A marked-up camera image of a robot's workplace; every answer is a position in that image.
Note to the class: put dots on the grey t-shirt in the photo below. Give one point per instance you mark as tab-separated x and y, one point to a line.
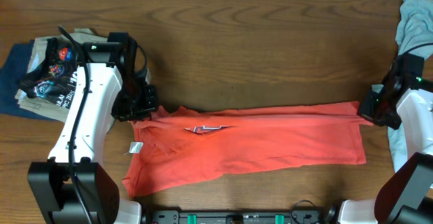
413	35

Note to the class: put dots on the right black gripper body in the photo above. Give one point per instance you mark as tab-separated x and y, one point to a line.
375	107

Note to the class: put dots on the navy folded garment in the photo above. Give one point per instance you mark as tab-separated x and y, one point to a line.
12	71

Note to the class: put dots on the beige folded garment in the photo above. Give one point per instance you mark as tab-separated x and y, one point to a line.
38	105

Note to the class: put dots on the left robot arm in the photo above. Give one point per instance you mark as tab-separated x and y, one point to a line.
71	186

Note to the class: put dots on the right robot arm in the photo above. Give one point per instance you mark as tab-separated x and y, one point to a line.
403	199

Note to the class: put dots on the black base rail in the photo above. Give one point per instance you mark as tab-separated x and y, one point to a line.
303	212

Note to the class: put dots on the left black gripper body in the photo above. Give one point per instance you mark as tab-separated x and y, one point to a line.
136	107

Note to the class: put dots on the black printed folded shirt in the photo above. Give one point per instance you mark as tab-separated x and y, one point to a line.
54	79

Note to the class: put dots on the red printed t-shirt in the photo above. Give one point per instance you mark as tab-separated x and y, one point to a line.
185	146

